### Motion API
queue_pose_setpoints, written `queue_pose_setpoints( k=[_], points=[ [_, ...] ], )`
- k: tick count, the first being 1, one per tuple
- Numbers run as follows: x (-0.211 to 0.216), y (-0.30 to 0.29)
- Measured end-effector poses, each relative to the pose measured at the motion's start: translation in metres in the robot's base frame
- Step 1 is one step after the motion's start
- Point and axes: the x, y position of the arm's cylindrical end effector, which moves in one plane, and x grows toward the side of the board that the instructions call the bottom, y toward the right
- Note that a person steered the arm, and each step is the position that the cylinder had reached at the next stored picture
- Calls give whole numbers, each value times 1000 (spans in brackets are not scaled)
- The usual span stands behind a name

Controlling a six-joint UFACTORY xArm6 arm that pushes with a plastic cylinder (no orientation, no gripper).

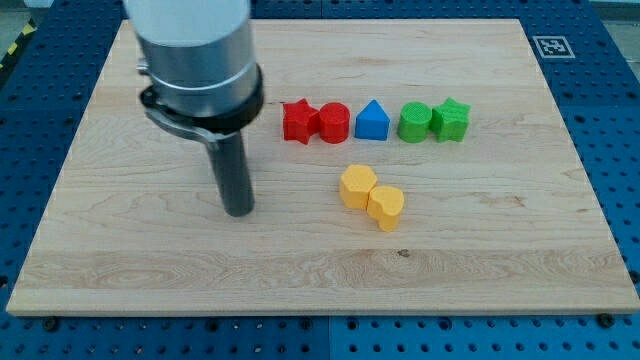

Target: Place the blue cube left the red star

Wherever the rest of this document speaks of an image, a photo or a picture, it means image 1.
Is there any wooden board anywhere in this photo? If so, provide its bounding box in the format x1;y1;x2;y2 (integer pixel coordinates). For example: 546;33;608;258
7;19;639;317

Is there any green cylinder block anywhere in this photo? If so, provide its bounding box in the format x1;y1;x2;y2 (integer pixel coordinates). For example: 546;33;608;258
397;101;432;143

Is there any white fiducial marker tag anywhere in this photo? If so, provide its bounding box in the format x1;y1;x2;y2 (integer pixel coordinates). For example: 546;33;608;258
533;35;575;59

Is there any blue triangular block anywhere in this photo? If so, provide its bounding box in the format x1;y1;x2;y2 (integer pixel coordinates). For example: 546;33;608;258
354;100;390;141

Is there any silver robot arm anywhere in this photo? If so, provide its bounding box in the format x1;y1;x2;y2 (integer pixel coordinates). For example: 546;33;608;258
124;0;263;151

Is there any green star block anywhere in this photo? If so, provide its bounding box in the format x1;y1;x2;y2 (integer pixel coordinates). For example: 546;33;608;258
430;97;471;142

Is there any red cylinder block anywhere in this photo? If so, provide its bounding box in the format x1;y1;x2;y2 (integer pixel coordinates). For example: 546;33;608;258
319;102;350;144

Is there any red star block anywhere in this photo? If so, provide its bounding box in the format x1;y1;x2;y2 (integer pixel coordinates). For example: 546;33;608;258
283;98;320;145

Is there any yellow hexagon block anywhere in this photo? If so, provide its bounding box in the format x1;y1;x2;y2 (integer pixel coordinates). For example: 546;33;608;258
339;164;378;210

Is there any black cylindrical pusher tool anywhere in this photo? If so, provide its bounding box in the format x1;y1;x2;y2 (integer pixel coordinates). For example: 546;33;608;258
206;132;255;217

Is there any yellow heart block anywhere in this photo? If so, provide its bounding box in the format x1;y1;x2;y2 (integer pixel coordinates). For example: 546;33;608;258
366;186;405;232

